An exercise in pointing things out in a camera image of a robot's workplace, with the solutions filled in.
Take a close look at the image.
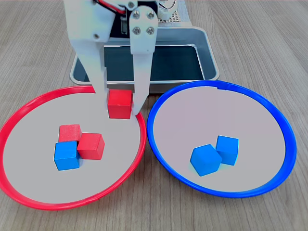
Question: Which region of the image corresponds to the red cube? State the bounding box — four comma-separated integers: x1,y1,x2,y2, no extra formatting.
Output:
58,124,81,143
107,89,133,120
77,132,105,160

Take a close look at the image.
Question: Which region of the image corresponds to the blue cube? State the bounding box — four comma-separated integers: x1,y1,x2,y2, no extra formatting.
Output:
216,135,239,166
190,144,223,177
53,141,80,171

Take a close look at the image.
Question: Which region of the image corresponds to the black mat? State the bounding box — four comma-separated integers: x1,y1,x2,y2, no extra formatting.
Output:
84,45,205,82

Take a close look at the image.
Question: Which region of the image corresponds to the steel tray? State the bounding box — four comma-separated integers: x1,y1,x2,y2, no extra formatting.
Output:
70,26,220,94

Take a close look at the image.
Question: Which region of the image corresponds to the pale perforated plate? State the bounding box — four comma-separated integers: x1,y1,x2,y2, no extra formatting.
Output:
158,9,181,24

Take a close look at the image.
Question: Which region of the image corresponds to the blue-rimmed white plate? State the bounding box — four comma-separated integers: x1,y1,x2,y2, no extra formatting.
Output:
147,80,297,199

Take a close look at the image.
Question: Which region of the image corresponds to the red-rimmed white plate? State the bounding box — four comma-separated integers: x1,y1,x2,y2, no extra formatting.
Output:
0,85,147,211

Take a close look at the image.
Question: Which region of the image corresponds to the red and black cable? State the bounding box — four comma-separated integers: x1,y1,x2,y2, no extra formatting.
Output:
92,0,127,15

